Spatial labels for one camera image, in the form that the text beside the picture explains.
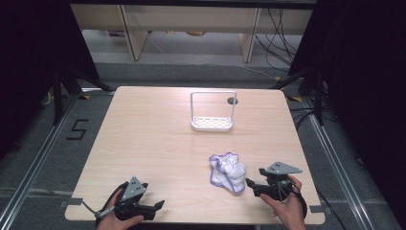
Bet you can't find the white floor cable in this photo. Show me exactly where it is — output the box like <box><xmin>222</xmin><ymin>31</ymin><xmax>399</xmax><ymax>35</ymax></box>
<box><xmin>219</xmin><ymin>62</ymin><xmax>280</xmax><ymax>81</ymax></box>

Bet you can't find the black looped cable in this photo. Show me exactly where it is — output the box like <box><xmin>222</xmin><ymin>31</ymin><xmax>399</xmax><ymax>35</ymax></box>
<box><xmin>288</xmin><ymin>182</ymin><xmax>308</xmax><ymax>220</ymax></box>

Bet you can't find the aluminium floor rail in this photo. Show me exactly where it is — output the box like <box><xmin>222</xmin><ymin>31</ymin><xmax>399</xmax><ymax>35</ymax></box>
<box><xmin>300</xmin><ymin>95</ymin><xmax>375</xmax><ymax>230</ymax></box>
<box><xmin>0</xmin><ymin>86</ymin><xmax>113</xmax><ymax>230</ymax></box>

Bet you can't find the bundle of black floor cables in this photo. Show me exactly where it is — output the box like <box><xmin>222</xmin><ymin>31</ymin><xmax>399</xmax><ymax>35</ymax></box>
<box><xmin>254</xmin><ymin>8</ymin><xmax>303</xmax><ymax>72</ymax></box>

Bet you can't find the dark curtain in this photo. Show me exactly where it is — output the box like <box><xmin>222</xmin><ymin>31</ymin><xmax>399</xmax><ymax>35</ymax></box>
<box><xmin>287</xmin><ymin>0</ymin><xmax>406</xmax><ymax>224</ymax></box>
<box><xmin>0</xmin><ymin>0</ymin><xmax>101</xmax><ymax>161</ymax></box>

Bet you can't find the grey cable with plug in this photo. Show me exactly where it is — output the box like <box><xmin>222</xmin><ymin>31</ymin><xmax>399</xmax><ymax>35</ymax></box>
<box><xmin>81</xmin><ymin>199</ymin><xmax>117</xmax><ymax>219</ymax></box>

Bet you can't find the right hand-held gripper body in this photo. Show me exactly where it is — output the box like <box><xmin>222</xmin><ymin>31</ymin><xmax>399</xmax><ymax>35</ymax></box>
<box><xmin>253</xmin><ymin>161</ymin><xmax>304</xmax><ymax>202</ymax></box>

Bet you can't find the black metal stand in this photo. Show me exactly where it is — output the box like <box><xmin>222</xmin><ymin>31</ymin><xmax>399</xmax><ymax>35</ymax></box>
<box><xmin>271</xmin><ymin>64</ymin><xmax>327</xmax><ymax>127</ymax></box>
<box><xmin>52</xmin><ymin>64</ymin><xmax>115</xmax><ymax>127</ymax></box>

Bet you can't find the light wooden shelf unit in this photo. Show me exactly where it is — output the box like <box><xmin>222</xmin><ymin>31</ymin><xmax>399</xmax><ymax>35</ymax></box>
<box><xmin>70</xmin><ymin>3</ymin><xmax>316</xmax><ymax>63</ymax></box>

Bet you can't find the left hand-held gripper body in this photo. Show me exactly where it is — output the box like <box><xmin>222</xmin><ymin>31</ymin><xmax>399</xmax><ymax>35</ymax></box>
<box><xmin>113</xmin><ymin>175</ymin><xmax>158</xmax><ymax>221</ymax></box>

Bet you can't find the white slotted rack with handle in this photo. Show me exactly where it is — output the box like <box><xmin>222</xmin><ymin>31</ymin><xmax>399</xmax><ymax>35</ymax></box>
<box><xmin>190</xmin><ymin>90</ymin><xmax>237</xmax><ymax>132</ymax></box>

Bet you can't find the person's right hand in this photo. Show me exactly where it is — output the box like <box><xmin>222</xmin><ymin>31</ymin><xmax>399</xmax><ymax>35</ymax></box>
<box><xmin>259</xmin><ymin>174</ymin><xmax>307</xmax><ymax>230</ymax></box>

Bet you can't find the person's left hand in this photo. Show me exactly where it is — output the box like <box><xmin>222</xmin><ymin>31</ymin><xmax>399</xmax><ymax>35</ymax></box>
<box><xmin>96</xmin><ymin>189</ymin><xmax>145</xmax><ymax>230</ymax></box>

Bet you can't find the white cloth with purple edge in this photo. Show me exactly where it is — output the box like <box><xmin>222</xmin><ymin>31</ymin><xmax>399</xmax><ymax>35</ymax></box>
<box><xmin>209</xmin><ymin>151</ymin><xmax>247</xmax><ymax>195</ymax></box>

